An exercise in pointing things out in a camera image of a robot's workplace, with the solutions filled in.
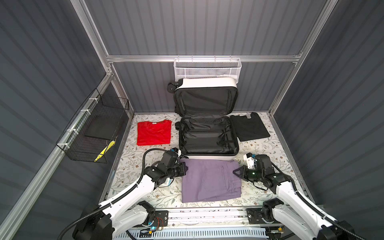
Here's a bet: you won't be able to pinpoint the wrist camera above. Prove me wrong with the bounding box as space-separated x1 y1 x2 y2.
161 148 181 168
243 153 272 170

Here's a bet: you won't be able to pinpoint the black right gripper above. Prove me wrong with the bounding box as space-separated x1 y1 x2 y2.
233 164 264 182

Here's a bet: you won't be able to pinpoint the white black suitcase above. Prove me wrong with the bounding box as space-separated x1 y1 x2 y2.
167 77 240 160

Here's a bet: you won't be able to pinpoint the purple trousers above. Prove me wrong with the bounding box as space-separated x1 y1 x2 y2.
182 159 242 203

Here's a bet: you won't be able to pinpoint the white perforated cable duct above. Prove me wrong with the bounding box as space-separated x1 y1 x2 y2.
129 227 269 240

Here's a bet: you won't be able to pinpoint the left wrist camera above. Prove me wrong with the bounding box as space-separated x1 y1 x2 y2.
161 148 181 168

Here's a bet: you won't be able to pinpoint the black wire mesh basket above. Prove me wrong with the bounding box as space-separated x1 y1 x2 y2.
57 89 130 164

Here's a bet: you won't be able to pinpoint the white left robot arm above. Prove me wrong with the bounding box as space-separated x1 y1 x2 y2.
58 148 188 240

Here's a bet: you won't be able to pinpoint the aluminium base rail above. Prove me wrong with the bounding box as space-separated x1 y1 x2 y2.
166 206 262 228

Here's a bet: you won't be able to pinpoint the black t-shirt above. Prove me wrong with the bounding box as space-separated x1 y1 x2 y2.
230 112 271 142

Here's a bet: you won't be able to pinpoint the white wire mesh basket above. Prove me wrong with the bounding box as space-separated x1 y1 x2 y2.
173 57 242 83

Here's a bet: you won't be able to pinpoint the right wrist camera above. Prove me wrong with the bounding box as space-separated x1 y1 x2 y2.
243 153 272 170

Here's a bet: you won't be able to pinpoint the yellow black striped tape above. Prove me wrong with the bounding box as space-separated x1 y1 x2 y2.
94 141 116 162

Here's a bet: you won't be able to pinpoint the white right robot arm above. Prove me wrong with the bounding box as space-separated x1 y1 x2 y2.
233 164 364 240

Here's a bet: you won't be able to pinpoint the red t-shirt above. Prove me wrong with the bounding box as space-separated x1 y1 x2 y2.
137 120 172 146

